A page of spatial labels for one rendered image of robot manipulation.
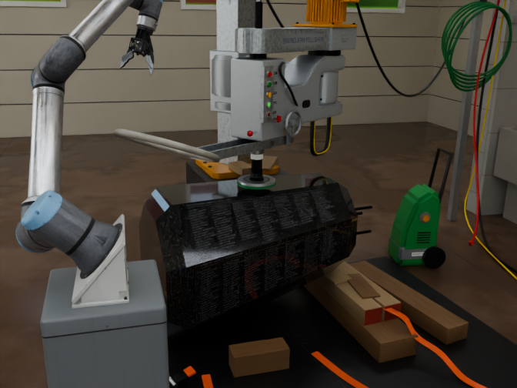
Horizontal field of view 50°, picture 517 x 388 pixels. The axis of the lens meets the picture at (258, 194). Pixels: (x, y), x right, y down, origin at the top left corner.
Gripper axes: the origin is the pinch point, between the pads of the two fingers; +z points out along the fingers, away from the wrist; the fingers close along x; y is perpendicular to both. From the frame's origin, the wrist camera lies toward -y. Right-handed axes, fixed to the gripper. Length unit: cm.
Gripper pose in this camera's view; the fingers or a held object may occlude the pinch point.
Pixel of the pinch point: (135, 72)
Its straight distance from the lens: 265.0
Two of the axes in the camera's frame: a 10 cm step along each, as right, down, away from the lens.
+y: -1.0, -0.3, -10.0
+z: -2.5, 9.7, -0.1
